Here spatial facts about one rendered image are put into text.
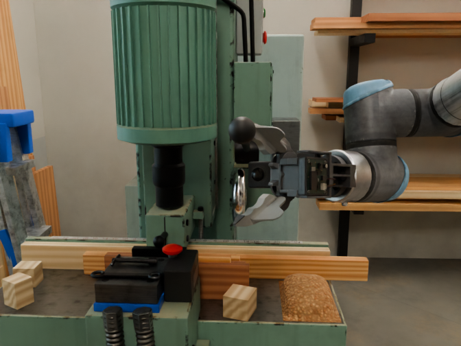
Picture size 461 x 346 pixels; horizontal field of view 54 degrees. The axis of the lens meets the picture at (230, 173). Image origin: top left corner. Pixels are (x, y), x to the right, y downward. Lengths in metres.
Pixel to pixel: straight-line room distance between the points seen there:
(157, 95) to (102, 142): 2.53
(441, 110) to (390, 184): 0.15
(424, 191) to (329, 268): 2.03
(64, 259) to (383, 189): 0.61
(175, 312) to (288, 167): 0.27
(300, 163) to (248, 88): 0.34
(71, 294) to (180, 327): 0.28
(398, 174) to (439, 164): 2.52
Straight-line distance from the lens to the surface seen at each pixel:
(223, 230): 1.04
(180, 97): 0.73
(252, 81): 0.97
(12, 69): 2.71
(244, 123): 0.55
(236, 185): 0.90
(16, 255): 1.61
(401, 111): 0.86
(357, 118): 0.84
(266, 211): 0.67
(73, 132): 3.30
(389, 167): 0.84
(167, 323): 0.63
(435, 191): 2.89
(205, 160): 0.90
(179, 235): 0.81
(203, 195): 0.92
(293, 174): 0.69
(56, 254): 0.96
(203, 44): 0.76
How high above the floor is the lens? 1.27
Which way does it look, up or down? 12 degrees down
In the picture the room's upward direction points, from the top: straight up
